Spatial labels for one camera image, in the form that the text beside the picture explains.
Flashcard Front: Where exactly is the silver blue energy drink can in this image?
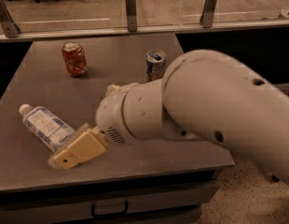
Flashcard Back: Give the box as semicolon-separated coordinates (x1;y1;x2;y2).
145;49;166;82

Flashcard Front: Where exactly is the right metal glass bracket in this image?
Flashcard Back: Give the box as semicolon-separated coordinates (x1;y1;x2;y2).
200;0;217;28

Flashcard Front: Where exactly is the left metal glass bracket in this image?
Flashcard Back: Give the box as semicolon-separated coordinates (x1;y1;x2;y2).
0;0;20;38

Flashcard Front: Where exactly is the crushed red coke can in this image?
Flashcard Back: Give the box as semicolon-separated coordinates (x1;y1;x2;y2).
62;42;88;77

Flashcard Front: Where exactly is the grey cabinet drawer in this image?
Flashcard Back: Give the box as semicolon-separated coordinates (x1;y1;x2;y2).
0;180;219;224

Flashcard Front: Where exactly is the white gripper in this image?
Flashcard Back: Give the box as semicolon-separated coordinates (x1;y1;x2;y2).
48;83;136;170

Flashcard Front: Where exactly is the glass barrier panel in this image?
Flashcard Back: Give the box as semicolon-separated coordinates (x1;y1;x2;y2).
4;0;289;32

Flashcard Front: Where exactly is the black drawer handle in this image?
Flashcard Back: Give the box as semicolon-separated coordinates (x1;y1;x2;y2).
90;201;129;219

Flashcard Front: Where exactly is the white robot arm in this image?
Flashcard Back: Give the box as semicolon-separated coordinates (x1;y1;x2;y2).
48;49;289;185

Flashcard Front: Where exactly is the clear blue-label plastic bottle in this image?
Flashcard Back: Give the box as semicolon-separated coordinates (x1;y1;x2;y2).
19;104;75;152

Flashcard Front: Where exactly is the middle metal glass bracket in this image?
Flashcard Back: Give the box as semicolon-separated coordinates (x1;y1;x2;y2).
125;0;137;32

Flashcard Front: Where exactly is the metal glass bracket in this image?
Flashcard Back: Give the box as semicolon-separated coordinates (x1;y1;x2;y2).
125;0;137;32
200;0;217;28
0;0;20;38

